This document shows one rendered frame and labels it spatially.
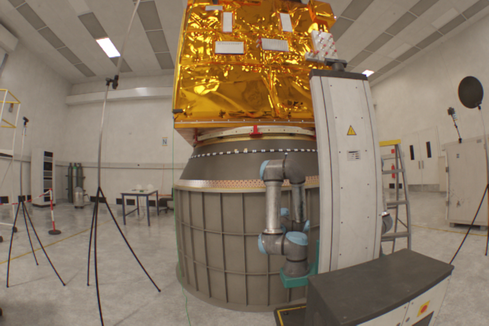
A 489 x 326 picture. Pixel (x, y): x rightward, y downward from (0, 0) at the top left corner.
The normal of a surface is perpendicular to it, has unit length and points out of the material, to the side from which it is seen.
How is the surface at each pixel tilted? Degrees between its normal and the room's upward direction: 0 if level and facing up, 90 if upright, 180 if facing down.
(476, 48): 90
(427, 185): 90
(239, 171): 62
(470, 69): 90
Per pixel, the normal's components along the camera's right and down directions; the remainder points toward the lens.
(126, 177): 0.15, -0.15
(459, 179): -0.99, 0.01
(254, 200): -0.10, -0.15
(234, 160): -0.28, -0.58
